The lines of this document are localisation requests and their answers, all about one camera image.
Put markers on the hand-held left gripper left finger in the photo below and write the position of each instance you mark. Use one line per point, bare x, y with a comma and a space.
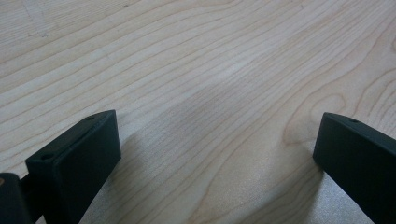
77, 165

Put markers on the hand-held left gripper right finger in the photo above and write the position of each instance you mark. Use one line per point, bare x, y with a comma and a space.
358, 158

